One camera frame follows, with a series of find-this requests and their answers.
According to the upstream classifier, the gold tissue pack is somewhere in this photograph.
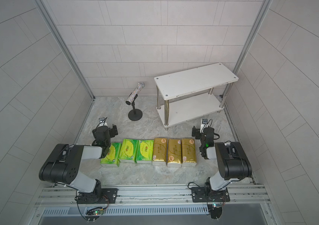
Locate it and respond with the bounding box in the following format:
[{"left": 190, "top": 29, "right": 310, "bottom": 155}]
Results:
[
  {"left": 152, "top": 137, "right": 168, "bottom": 166},
  {"left": 182, "top": 138, "right": 197, "bottom": 167},
  {"left": 167, "top": 139, "right": 182, "bottom": 167}
]

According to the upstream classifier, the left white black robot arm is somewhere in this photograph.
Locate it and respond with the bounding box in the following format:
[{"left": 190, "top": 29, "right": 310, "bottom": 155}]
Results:
[{"left": 38, "top": 122, "right": 118, "bottom": 204}]

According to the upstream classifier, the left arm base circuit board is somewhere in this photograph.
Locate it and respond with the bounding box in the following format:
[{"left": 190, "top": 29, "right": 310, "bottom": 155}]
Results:
[{"left": 85, "top": 207, "right": 107, "bottom": 223}]

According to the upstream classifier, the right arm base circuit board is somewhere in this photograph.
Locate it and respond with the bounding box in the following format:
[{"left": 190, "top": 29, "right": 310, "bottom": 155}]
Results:
[{"left": 207, "top": 204, "right": 223, "bottom": 220}]

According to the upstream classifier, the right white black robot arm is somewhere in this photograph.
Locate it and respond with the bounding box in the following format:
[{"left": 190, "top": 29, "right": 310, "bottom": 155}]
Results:
[{"left": 191, "top": 127, "right": 252, "bottom": 203}]

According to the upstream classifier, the green tissue pack middle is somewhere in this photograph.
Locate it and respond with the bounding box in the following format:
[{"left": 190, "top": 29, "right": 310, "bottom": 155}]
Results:
[{"left": 119, "top": 139, "right": 139, "bottom": 163}]

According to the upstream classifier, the green tissue pack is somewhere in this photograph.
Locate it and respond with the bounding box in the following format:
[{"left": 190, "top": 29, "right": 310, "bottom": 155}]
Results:
[
  {"left": 100, "top": 142, "right": 122, "bottom": 167},
  {"left": 119, "top": 139, "right": 139, "bottom": 163},
  {"left": 136, "top": 140, "right": 154, "bottom": 164}
]

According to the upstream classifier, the green tissue pack left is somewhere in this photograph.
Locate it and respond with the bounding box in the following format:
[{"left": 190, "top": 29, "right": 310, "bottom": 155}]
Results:
[{"left": 100, "top": 142, "right": 122, "bottom": 167}]

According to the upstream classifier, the white two-tier shelf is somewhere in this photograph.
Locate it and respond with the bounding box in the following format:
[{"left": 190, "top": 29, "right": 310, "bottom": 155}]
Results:
[{"left": 154, "top": 63, "right": 238, "bottom": 129}]

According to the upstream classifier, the green tissue pack right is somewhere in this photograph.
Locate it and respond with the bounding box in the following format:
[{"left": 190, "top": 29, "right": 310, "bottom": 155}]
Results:
[{"left": 136, "top": 140, "right": 154, "bottom": 164}]

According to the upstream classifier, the glitter microphone on black stand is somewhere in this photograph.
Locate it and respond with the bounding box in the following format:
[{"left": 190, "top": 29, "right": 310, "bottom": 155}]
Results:
[{"left": 125, "top": 82, "right": 145, "bottom": 121}]

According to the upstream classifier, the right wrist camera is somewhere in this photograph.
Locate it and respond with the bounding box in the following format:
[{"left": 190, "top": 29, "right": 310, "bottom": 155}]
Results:
[{"left": 200, "top": 118, "right": 208, "bottom": 133}]

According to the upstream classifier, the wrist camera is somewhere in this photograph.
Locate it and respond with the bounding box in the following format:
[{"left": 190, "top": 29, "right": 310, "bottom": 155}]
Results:
[
  {"left": 97, "top": 117, "right": 108, "bottom": 127},
  {"left": 200, "top": 118, "right": 208, "bottom": 133}
]

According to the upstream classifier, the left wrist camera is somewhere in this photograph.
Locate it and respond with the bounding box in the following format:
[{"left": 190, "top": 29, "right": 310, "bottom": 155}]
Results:
[{"left": 97, "top": 117, "right": 108, "bottom": 127}]

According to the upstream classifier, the aluminium mounting rail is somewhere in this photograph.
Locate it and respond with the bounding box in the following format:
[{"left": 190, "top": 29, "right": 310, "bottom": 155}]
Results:
[{"left": 34, "top": 184, "right": 271, "bottom": 209}]

